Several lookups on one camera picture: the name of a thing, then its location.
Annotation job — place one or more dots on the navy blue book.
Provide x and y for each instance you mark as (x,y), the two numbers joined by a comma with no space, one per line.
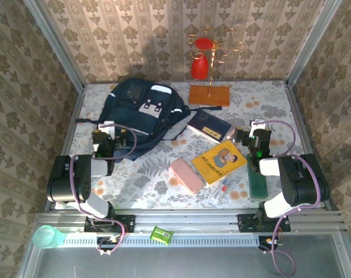
(207,123)

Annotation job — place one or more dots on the yellow picture book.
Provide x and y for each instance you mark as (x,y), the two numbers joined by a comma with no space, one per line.
(216,165)

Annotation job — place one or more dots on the dark green case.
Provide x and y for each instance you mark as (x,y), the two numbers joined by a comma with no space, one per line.
(258,186)

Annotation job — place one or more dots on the navy blue backpack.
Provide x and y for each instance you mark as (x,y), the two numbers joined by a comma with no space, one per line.
(135,95)

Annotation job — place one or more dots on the pink pencil case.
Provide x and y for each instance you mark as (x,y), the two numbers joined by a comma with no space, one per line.
(187,175)

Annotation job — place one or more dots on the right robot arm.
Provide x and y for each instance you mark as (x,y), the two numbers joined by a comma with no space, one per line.
(305,185)

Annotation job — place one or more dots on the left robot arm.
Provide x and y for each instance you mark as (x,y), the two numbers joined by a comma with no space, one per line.
(59,179)

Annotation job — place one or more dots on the floral table cover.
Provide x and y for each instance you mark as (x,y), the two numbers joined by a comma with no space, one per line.
(152,191)

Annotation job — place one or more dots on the green wipes packet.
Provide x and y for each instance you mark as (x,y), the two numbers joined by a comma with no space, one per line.
(162,235)

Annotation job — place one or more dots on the teal plastic cup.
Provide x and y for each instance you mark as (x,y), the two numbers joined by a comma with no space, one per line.
(45,237)

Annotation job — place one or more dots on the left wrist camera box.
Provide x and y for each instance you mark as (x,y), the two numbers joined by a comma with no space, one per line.
(107,127)

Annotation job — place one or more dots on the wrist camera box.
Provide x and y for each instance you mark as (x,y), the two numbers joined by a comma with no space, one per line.
(107,127)
(256,123)

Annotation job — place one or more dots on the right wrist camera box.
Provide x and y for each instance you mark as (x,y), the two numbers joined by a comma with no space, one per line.
(256,123)

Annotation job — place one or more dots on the aluminium frame side rail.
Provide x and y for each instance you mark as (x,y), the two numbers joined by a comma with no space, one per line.
(71,124)
(298,116)

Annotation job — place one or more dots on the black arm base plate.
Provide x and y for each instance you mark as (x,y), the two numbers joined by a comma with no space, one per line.
(245,223)
(126,223)

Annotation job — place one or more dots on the aluminium frame post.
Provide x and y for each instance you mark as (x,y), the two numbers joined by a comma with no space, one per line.
(55,43)
(313,43)

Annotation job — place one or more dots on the aluminium frame cross rail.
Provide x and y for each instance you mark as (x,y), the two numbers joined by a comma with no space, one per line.
(187,220)

